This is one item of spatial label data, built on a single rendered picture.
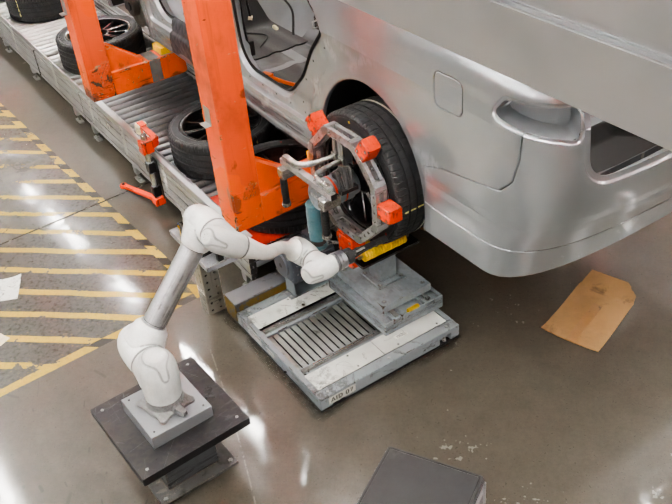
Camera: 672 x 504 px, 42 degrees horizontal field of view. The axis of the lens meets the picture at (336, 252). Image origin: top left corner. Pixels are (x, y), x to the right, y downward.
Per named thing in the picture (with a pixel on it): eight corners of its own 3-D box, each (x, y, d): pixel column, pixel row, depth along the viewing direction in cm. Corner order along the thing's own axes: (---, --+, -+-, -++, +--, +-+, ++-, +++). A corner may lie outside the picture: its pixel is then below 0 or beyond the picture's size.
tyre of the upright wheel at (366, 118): (349, 79, 417) (364, 199, 452) (308, 95, 407) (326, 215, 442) (436, 116, 368) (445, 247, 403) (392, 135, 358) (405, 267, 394)
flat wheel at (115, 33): (160, 43, 702) (154, 15, 688) (123, 78, 652) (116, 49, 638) (88, 40, 720) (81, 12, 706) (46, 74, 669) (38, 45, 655)
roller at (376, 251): (411, 242, 420) (411, 232, 417) (362, 266, 408) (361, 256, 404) (404, 237, 424) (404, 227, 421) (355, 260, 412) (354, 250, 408)
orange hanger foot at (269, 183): (349, 185, 459) (345, 127, 438) (264, 222, 437) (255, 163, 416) (332, 173, 470) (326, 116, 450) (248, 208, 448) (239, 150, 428)
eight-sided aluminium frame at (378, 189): (390, 255, 397) (385, 152, 365) (379, 260, 394) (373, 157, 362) (325, 205, 435) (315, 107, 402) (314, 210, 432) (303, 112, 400)
